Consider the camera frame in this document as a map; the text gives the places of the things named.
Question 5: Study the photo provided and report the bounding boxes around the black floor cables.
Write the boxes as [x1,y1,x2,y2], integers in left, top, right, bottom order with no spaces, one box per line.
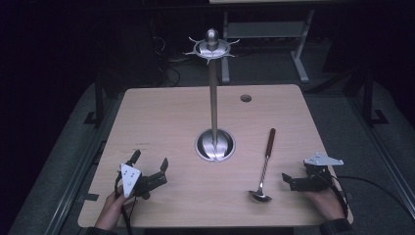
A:
[152,34,183,88]

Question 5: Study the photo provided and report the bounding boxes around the grey metal rail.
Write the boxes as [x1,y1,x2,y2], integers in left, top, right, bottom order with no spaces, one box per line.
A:
[44,96,122,235]
[347,93,415,220]

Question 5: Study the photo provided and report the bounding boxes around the silver metal utensil rack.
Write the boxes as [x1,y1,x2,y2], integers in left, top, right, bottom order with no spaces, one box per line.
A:
[182,27,241,164]

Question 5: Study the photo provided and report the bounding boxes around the grey metal frame table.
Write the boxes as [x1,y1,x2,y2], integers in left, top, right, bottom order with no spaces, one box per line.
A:
[208,0,327,84]

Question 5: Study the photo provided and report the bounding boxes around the black metal stand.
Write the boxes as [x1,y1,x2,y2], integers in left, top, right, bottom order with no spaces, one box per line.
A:
[357,67,390,127]
[82,77,106,129]

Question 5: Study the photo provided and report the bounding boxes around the steel ladle with brown handle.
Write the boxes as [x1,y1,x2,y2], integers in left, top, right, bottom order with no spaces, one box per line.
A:
[248,127,277,204]

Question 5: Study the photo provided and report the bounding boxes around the person's left hand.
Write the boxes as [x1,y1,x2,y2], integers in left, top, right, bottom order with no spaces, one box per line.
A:
[94,185,138,233]

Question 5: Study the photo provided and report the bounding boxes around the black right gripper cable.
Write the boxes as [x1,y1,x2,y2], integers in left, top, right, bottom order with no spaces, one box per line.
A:
[328,173,415,220]

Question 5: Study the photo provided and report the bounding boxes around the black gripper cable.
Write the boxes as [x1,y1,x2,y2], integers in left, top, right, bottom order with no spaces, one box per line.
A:
[114,172,135,235]
[328,173,415,220]

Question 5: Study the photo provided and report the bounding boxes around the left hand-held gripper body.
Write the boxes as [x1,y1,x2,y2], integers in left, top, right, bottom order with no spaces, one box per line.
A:
[115,163,168,201]

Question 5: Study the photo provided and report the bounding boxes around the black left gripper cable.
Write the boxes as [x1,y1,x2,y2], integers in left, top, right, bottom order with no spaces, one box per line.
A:
[114,172,135,235]

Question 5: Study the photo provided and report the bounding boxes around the person's right hand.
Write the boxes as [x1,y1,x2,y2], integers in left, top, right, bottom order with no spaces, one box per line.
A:
[300,187,346,222]

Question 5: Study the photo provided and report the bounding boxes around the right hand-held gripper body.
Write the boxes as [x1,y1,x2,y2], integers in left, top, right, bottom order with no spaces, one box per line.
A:
[289,152,345,193]

